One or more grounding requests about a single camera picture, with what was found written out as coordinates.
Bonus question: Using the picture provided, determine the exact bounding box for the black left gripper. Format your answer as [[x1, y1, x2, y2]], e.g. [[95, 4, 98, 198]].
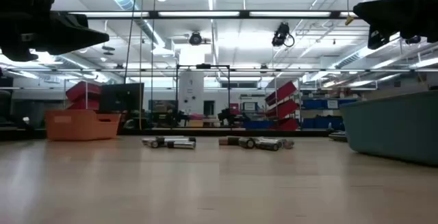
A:
[[0, 11, 110, 62]]

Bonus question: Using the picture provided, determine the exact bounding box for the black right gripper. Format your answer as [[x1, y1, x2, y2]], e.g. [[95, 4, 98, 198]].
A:
[[352, 0, 438, 50]]

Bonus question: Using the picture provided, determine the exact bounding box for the orange plastic bin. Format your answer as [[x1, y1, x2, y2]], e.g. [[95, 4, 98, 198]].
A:
[[44, 110, 122, 141]]

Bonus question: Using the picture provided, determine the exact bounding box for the teal plastic bin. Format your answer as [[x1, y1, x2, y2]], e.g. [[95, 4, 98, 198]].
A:
[[340, 90, 438, 167]]

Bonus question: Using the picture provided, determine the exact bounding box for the Energizer AA battery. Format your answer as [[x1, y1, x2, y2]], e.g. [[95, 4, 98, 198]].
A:
[[255, 138, 282, 152]]

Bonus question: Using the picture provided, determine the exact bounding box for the black copper-top AA battery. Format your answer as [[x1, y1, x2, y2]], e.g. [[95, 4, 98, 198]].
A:
[[238, 137, 257, 149], [218, 136, 240, 146]]

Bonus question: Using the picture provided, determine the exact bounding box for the red storage bin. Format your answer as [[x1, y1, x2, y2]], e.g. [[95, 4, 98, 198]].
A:
[[265, 81, 298, 106], [272, 117, 300, 132], [65, 81, 102, 102], [67, 97, 101, 111], [270, 99, 300, 119]]

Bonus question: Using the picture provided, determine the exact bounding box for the black background monitor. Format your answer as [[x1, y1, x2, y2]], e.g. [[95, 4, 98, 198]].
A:
[[99, 82, 145, 113]]

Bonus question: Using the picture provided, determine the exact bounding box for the blue storage bin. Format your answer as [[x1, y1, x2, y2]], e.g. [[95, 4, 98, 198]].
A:
[[301, 99, 324, 110], [302, 116, 344, 131], [338, 98, 359, 109], [243, 120, 274, 130]]

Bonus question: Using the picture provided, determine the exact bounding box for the black chair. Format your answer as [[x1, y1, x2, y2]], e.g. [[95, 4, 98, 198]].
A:
[[0, 76, 13, 126]]

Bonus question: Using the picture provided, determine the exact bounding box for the silver battery with black end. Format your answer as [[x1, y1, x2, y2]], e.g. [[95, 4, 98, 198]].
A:
[[166, 140, 196, 150]]

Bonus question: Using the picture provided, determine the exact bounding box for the black camera with cable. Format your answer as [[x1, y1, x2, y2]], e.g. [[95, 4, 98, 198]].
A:
[[271, 21, 296, 49]]

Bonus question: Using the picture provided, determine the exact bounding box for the black overhead camera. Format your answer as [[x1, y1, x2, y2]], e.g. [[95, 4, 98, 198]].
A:
[[188, 31, 203, 47]]

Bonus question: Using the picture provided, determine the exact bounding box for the black aluminium table frame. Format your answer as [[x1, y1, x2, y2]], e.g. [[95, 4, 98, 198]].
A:
[[0, 126, 343, 140]]

